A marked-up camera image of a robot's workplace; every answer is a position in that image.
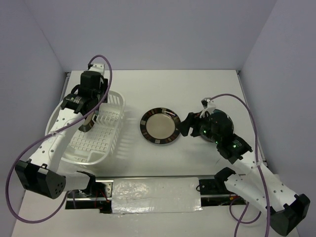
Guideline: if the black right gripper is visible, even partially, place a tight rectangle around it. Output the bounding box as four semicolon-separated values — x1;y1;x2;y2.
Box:
175;110;221;144

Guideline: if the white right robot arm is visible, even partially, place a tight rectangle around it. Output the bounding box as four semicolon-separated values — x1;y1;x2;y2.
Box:
177;111;311;237

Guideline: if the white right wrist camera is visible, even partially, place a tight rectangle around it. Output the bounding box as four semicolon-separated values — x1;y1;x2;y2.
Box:
199;98;216;119

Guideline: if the white plastic dish rack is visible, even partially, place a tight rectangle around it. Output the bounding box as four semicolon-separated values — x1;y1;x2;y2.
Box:
44;90;127;165

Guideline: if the black rimmed cream plate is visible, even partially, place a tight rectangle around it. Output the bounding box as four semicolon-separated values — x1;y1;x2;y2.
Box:
139;107;181;146

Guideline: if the silver foil covered panel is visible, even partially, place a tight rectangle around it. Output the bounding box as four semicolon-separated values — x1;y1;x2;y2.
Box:
111;177;202;214

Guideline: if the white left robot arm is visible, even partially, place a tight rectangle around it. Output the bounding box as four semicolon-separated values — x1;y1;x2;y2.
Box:
15;70;108;199

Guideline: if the metal base rail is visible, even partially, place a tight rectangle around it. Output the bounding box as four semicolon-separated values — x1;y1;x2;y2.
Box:
65;176;245;214

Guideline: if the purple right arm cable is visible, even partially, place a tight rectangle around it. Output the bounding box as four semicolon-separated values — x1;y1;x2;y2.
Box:
207;93;272;237

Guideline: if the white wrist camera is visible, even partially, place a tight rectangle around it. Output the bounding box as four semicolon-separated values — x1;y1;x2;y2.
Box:
199;98;216;119
88;63;105;75

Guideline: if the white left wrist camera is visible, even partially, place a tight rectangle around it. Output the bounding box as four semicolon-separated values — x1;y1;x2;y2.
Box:
88;63;105;75

